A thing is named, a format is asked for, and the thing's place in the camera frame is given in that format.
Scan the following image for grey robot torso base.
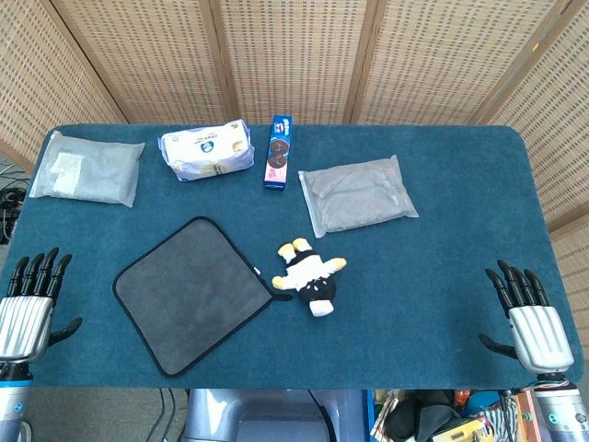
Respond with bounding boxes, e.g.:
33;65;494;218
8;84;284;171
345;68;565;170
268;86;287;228
183;389;369;442

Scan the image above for black floor cable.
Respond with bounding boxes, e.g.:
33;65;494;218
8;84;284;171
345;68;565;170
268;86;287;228
149;389;179;442

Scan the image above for white printed soft pack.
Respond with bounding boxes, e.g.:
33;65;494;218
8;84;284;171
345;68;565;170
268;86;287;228
158;119;256;182

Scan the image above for yellow black package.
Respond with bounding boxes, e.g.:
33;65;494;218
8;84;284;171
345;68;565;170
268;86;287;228
439;424;494;442

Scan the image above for grey and green cloth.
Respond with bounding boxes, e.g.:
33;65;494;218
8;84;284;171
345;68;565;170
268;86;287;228
111;215;295;378

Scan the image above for blue table carpet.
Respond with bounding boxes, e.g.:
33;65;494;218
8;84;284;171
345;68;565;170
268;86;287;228
0;122;583;391

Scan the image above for black white plush toy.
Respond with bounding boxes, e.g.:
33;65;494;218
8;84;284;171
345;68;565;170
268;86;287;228
271;237;348;318

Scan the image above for grey cloth in clear bag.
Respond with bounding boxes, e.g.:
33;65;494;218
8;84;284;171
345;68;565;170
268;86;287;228
297;154;420;239

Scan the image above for pale cloth in clear bag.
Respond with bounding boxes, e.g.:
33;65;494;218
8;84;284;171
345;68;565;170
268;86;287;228
28;130;146;208

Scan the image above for black white striped cloth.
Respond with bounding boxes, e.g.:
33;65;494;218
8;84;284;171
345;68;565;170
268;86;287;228
480;403;514;441

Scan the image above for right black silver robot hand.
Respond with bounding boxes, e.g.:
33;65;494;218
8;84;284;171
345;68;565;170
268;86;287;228
478;259;575;374

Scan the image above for black cable bundle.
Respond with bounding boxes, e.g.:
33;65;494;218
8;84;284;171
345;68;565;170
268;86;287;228
0;169;25;245

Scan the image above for black fabric bag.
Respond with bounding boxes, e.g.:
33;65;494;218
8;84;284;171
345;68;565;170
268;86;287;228
385;396;467;442

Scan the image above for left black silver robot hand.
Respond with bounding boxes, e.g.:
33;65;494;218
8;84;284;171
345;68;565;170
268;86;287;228
0;247;84;363

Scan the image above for blue cookie box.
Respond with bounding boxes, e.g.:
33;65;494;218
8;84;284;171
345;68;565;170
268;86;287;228
262;113;295;191

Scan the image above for woven rattan folding screen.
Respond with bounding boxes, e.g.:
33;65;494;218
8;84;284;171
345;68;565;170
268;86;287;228
0;0;589;332

